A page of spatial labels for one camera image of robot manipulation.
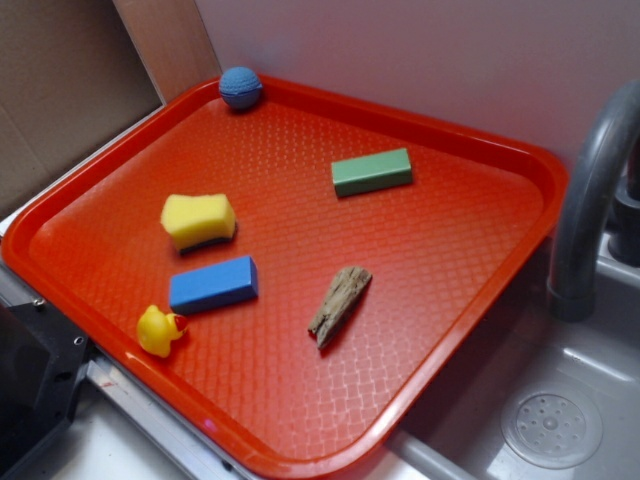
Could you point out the blue rectangular block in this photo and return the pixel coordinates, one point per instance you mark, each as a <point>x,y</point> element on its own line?
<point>214,286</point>

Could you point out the brown wood chip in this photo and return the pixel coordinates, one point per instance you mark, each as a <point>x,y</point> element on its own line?
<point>341,299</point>

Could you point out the brown cardboard panel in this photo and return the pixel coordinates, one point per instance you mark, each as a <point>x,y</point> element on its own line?
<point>71,80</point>

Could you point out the red plastic tray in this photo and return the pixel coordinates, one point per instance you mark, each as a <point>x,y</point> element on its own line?
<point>249,375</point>

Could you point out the black metal bracket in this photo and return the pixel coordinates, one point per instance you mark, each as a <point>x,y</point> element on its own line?
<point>43,355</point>

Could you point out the blue textured ball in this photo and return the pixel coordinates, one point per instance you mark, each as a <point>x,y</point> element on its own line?
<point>240,88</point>

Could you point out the grey toy sink basin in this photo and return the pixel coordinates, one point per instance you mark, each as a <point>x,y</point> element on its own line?
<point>527,396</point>

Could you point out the grey toy faucet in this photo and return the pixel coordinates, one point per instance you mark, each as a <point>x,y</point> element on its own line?
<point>604,187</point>

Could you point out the yellow sponge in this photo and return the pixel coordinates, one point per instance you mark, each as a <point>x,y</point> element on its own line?
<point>192,221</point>

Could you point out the aluminium frame rail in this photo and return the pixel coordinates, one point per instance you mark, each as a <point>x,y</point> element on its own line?
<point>120,430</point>

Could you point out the yellow rubber duck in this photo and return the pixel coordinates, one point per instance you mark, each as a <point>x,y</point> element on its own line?
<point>156,331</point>

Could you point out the green rectangular block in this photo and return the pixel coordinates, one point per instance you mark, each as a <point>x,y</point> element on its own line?
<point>371,173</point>

